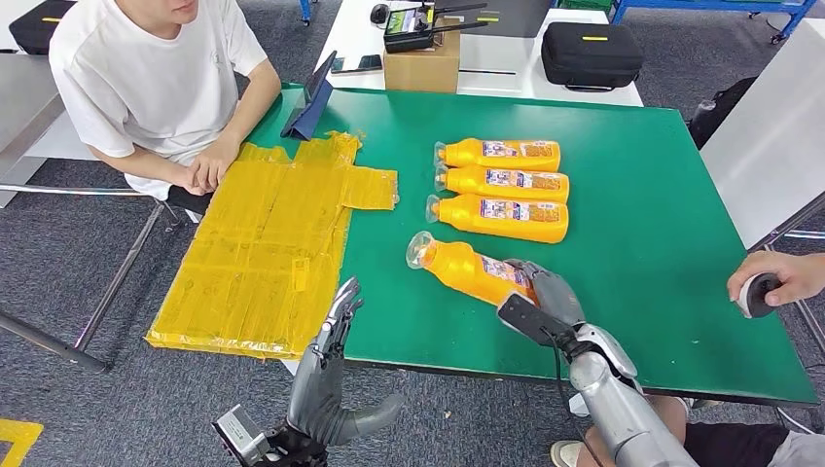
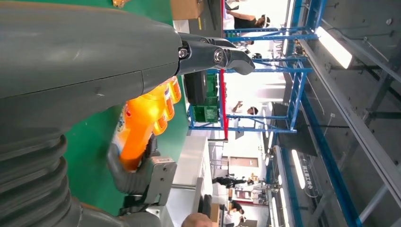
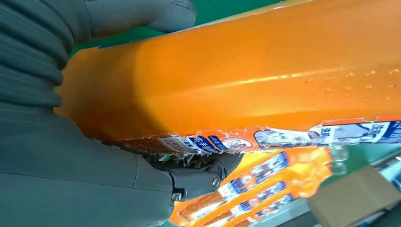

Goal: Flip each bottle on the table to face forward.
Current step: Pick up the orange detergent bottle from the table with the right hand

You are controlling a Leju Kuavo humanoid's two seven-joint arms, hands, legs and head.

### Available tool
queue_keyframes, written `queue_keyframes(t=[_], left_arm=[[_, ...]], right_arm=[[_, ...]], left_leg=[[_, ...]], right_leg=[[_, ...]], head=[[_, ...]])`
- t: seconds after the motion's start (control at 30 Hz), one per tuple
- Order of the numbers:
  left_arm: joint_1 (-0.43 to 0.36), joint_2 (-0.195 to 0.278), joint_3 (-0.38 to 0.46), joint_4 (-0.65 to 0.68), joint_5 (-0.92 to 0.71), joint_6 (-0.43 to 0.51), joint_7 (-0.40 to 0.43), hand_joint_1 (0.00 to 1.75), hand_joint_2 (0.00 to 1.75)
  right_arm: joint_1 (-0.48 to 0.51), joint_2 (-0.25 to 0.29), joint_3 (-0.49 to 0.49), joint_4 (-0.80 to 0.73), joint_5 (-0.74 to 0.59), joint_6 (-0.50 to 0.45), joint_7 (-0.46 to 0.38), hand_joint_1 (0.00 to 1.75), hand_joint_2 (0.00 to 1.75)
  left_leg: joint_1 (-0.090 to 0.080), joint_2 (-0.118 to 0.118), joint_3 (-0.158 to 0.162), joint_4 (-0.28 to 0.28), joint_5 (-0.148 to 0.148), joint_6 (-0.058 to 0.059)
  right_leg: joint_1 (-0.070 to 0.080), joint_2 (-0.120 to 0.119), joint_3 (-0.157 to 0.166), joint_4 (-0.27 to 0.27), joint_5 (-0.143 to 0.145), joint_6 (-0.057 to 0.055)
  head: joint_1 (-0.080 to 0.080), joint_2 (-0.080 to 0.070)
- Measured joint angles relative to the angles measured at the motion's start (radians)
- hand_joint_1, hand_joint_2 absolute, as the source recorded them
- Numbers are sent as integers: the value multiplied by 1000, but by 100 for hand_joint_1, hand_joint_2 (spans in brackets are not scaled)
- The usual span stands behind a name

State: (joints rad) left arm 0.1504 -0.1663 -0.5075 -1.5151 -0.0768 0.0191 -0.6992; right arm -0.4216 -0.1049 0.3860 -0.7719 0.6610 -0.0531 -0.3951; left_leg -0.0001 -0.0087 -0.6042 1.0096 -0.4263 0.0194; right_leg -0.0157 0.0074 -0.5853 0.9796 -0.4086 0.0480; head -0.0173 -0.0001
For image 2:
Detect brown cardboard box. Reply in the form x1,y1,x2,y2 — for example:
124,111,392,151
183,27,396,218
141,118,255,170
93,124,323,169
170,0,206,20

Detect blue metal rack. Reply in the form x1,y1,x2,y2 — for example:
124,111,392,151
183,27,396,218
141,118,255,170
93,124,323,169
187,0,326,135

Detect dark grey flat case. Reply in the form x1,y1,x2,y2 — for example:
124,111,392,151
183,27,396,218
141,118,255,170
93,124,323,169
188,0,224,39

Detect black carrying case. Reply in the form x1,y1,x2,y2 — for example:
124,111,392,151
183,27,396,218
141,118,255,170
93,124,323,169
184,70,209,105

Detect person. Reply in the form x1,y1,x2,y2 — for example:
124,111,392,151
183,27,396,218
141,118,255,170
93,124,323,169
225,9,270,30
212,175,255,189
224,200,246,227
232,100,259,116
181,213,214,227

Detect green plastic crate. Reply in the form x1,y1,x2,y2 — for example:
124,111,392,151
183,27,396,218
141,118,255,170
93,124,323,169
192,97,220,123
207,73,219,98

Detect red pole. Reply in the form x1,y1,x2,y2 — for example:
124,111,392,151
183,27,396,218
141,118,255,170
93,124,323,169
219,0,229,141

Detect pale grey table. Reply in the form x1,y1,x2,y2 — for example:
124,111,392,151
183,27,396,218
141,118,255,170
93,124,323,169
147,136,214,227

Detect ceiling light panel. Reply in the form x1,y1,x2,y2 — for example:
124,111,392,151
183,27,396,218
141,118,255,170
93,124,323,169
314,26,353,70
291,149,306,190

